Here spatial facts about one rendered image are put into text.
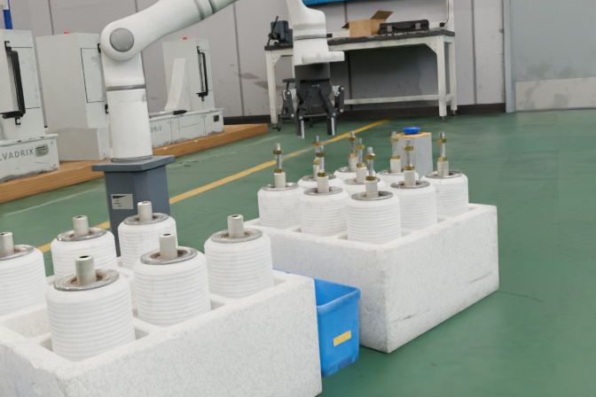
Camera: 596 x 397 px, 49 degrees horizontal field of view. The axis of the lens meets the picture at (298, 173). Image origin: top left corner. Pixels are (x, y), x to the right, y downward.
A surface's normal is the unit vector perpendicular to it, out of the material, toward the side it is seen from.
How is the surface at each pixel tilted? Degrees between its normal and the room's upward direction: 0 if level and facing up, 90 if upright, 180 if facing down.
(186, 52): 90
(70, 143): 90
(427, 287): 90
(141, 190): 91
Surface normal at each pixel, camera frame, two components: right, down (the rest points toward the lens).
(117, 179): -0.33, 0.21
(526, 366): -0.07, -0.99
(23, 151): 0.93, -0.01
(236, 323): 0.72, 0.05
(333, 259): -0.69, 0.16
